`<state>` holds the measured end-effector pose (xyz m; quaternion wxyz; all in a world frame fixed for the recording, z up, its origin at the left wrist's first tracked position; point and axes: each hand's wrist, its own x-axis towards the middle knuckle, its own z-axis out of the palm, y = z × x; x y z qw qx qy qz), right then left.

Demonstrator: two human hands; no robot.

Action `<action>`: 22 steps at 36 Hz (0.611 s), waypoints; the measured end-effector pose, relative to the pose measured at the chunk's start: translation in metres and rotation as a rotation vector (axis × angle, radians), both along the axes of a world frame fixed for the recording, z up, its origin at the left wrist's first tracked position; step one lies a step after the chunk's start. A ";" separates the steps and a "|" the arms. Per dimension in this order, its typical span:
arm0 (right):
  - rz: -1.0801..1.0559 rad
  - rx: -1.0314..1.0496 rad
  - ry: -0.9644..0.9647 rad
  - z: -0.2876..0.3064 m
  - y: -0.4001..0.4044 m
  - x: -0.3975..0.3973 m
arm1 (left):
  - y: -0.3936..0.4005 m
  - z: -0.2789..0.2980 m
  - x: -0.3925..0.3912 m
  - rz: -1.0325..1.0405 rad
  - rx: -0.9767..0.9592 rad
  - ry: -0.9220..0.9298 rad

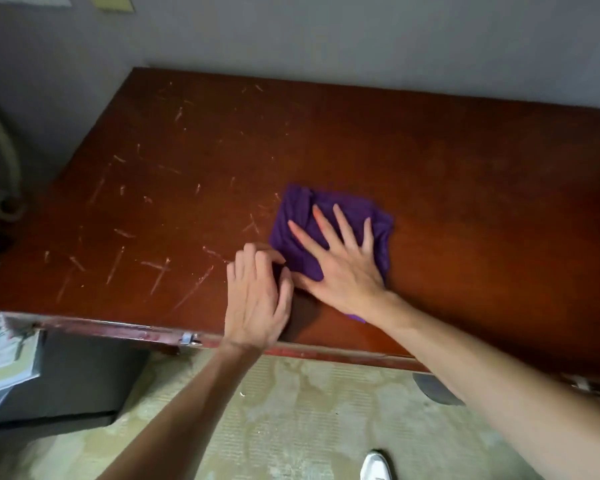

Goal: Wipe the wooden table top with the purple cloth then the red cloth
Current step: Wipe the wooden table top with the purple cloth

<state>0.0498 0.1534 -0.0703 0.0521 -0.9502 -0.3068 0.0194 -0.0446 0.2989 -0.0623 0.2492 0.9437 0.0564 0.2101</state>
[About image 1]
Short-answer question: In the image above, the person's right hand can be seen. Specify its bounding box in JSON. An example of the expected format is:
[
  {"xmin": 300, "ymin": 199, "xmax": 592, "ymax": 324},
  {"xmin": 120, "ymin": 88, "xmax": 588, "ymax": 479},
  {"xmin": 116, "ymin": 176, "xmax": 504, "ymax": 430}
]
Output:
[{"xmin": 287, "ymin": 204, "xmax": 397, "ymax": 324}]

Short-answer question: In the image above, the person's left hand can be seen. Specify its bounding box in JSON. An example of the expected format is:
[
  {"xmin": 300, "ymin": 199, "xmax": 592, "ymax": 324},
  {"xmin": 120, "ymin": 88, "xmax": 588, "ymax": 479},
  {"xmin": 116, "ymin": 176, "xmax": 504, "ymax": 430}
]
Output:
[{"xmin": 226, "ymin": 242, "xmax": 295, "ymax": 352}]

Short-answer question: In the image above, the purple cloth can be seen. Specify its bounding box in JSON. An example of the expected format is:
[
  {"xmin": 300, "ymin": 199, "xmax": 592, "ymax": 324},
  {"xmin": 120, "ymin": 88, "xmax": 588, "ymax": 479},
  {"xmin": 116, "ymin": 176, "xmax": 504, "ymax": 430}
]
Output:
[{"xmin": 268, "ymin": 183, "xmax": 396, "ymax": 325}]

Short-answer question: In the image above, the person's right forearm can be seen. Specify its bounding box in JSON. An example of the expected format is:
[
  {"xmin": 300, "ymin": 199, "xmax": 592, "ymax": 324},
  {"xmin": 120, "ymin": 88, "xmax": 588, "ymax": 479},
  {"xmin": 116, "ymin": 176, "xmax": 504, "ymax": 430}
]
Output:
[{"xmin": 365, "ymin": 293, "xmax": 600, "ymax": 480}]

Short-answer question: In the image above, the person's left forearm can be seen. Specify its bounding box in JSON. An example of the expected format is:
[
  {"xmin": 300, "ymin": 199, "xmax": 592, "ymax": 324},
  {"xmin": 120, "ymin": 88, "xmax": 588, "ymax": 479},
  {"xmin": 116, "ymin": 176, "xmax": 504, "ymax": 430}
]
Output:
[{"xmin": 96, "ymin": 339, "xmax": 267, "ymax": 480}]

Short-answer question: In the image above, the white shoe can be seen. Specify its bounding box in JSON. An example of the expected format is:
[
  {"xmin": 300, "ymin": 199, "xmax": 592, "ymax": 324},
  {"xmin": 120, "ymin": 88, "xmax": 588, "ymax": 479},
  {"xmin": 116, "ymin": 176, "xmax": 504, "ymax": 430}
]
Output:
[{"xmin": 360, "ymin": 450, "xmax": 394, "ymax": 480}]

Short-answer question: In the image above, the dark grey cabinet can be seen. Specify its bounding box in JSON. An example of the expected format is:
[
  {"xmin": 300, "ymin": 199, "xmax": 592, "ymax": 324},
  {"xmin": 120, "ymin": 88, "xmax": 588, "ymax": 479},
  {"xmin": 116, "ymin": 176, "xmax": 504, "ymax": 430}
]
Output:
[{"xmin": 0, "ymin": 329, "xmax": 152, "ymax": 431}]

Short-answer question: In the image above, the metal table fitting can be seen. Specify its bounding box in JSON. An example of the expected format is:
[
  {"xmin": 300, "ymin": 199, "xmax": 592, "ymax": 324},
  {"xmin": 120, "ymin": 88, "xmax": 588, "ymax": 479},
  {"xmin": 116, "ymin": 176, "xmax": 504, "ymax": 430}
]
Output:
[{"xmin": 560, "ymin": 373, "xmax": 600, "ymax": 396}]

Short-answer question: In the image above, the stack of papers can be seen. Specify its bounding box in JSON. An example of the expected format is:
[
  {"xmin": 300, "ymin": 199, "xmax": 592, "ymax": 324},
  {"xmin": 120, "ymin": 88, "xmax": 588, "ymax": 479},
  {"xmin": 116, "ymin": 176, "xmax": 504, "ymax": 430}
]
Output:
[{"xmin": 0, "ymin": 310, "xmax": 44, "ymax": 399}]

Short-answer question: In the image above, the white pipe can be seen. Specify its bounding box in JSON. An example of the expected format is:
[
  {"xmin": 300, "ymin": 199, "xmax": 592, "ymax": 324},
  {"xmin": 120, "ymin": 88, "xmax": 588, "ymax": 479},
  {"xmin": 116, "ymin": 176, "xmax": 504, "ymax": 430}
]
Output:
[{"xmin": 0, "ymin": 90, "xmax": 29, "ymax": 223}]

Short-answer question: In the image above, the yellow paper note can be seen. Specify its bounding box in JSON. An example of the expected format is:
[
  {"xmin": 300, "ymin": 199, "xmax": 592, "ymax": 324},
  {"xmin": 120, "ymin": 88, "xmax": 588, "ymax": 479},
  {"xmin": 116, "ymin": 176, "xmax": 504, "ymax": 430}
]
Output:
[{"xmin": 88, "ymin": 0, "xmax": 136, "ymax": 14}]

